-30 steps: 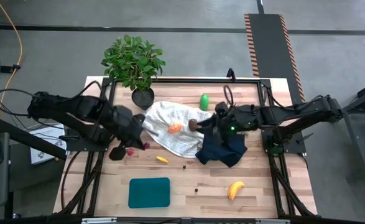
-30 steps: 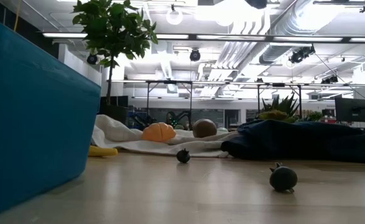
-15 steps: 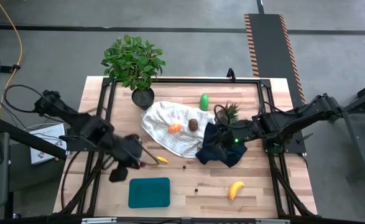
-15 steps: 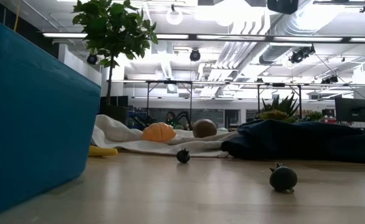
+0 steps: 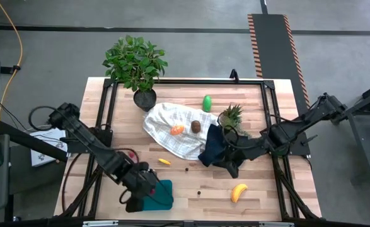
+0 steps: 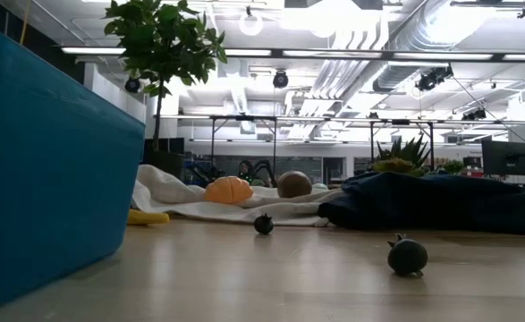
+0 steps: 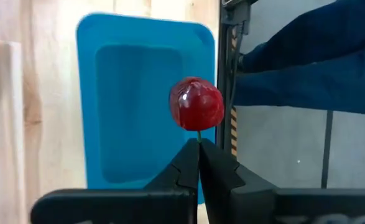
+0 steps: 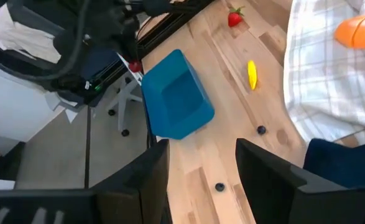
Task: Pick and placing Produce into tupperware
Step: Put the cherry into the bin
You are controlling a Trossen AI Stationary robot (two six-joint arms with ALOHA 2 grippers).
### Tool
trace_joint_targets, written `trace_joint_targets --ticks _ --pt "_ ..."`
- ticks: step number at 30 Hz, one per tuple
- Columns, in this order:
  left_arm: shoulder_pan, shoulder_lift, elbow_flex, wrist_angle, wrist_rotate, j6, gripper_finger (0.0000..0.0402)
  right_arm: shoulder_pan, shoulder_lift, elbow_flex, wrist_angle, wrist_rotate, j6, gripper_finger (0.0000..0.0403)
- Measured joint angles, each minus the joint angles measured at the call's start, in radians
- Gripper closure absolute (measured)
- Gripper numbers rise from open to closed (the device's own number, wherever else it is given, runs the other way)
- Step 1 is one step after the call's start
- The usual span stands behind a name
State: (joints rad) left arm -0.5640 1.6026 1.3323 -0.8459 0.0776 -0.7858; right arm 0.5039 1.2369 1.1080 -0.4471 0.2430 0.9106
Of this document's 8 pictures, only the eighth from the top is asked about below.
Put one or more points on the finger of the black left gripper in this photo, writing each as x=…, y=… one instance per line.
x=132, y=49

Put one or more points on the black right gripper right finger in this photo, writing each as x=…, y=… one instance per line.
x=309, y=205

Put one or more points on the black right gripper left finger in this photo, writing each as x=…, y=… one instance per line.
x=123, y=202

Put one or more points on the dark red toy cherry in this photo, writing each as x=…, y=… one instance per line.
x=135, y=66

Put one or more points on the navy blue cloth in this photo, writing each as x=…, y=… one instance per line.
x=344, y=161

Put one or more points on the red toy strawberry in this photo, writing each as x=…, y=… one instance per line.
x=235, y=18

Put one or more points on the small yellow toy pepper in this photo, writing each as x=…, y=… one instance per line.
x=252, y=74

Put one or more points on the orange toy fruit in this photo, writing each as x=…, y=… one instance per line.
x=359, y=31

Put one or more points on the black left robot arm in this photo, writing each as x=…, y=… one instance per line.
x=73, y=84

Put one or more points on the teal plastic tupperware container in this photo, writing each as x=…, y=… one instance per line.
x=176, y=96

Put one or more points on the blue office chair white base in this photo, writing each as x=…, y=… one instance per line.
x=123, y=99

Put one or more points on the white checked cloth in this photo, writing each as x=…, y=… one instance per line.
x=325, y=87

